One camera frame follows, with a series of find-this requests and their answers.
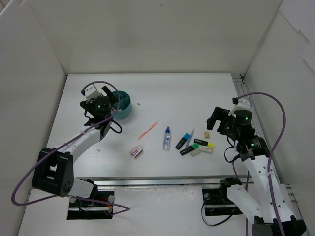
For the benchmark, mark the light blue pen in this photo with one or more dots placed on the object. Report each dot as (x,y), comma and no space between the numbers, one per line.
(190,137)

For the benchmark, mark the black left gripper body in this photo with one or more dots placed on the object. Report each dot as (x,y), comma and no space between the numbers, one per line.
(108,91)

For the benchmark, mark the teal round desk organizer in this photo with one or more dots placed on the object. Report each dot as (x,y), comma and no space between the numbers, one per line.
(125,107)

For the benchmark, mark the yellow cap black highlighter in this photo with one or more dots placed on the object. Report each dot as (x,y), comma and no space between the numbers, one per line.
(204,143)

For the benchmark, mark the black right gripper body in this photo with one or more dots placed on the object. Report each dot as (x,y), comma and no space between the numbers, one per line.
(222,118)

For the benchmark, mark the green cap black highlighter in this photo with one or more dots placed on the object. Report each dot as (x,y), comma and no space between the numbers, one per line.
(189,149)

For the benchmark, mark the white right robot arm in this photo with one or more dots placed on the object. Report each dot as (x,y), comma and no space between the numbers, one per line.
(271,215)

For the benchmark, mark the white eraser left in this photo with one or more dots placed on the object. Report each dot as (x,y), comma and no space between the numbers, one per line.
(195,152)

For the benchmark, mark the pink mini stapler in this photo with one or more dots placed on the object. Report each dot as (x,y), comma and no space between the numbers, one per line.
(136,152)

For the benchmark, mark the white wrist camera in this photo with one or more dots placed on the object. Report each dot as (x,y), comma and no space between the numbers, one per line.
(239,104)
(90,92)

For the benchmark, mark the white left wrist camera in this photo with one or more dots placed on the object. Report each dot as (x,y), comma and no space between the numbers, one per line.
(90,92)

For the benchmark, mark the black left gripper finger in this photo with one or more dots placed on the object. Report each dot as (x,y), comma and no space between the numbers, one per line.
(84,104)
(108,92)

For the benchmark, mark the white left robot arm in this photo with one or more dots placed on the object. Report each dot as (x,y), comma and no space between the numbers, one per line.
(54,172)

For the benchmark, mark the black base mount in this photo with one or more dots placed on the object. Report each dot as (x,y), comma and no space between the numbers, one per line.
(215,205)
(87,210)

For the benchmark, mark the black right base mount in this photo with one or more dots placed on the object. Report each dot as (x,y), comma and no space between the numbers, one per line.
(215,205)

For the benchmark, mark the aluminium right rail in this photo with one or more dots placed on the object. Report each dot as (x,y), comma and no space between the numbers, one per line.
(242,89)

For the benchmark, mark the aluminium rail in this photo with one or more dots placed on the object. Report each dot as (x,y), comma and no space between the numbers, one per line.
(242,89)
(147,180)

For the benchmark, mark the blue cap black highlighter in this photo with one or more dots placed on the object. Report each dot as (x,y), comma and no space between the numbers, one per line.
(182,141)

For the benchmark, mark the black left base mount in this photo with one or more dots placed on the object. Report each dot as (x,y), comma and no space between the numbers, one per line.
(87,210)

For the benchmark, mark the long orange highlighter pen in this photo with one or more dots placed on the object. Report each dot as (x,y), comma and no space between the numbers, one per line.
(148,130)

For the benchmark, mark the white eraser right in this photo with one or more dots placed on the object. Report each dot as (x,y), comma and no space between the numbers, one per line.
(206,149)

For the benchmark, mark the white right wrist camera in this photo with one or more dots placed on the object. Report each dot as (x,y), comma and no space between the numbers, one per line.
(239,104)

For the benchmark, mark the white eraser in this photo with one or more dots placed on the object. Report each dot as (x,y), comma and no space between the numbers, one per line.
(206,149)
(195,152)

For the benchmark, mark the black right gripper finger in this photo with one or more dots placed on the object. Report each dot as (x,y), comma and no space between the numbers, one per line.
(220,112)
(211,121)

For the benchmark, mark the clear blue spray bottle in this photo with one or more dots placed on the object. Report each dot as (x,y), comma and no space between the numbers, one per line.
(166,140)

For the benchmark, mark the aluminium front rail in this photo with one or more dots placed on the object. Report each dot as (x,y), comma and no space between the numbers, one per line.
(147,180)

